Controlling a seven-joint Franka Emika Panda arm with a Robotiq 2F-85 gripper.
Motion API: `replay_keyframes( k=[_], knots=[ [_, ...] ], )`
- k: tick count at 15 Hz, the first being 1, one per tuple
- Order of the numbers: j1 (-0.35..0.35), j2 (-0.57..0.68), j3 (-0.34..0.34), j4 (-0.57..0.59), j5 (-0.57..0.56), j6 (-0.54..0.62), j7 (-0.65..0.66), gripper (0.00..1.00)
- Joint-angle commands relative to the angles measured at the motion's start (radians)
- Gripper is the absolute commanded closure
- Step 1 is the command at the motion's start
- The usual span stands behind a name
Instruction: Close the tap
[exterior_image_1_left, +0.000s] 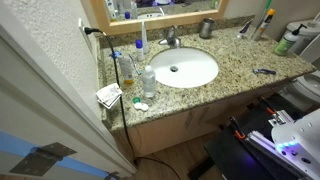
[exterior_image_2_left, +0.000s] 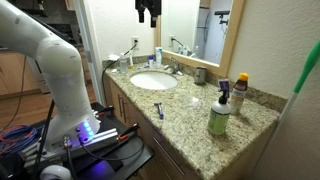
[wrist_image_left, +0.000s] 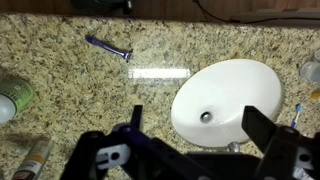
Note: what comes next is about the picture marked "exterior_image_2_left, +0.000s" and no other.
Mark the red blue cable bundle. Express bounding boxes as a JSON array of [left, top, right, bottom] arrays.
[[0, 124, 41, 156]]

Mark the chrome faucet tap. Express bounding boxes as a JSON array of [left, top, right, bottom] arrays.
[[164, 58, 183, 76]]

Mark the white oval sink basin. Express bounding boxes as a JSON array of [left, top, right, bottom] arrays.
[[130, 72, 178, 90]]

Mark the green white mop handle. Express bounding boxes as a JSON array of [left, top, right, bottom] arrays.
[[266, 39, 320, 148]]

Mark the wooden vanity cabinet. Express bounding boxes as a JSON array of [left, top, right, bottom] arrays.
[[107, 77, 215, 180]]

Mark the small blue cap bottle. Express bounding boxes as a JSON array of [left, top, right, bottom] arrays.
[[148, 55, 154, 69]]

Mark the grey metal cup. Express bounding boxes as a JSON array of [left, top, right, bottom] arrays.
[[194, 67, 207, 85]]

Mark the white tube blue cap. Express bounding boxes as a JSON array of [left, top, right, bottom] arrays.
[[155, 47, 162, 68]]

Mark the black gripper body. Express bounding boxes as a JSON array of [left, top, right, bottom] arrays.
[[135, 0, 162, 17]]

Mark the wood framed mirror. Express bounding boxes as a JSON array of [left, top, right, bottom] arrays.
[[156, 0, 246, 77]]

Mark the clear plastic bottle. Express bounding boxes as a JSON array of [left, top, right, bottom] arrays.
[[119, 53, 128, 73]]

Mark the yellow bottom lotion tube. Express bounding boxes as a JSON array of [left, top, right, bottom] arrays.
[[129, 52, 134, 69]]

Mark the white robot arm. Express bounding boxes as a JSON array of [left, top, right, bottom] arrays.
[[0, 0, 100, 153]]

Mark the black power cable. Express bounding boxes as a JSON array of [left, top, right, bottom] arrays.
[[101, 42, 139, 107]]

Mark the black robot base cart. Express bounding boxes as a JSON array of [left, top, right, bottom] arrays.
[[0, 102, 154, 180]]

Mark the wall power outlet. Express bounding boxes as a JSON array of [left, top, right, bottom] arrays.
[[131, 36, 139, 50]]

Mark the green soap pump bottle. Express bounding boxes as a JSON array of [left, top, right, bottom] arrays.
[[208, 89, 231, 135]]

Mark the orange cap sunscreen spray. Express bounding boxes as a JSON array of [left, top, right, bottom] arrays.
[[229, 73, 249, 115]]

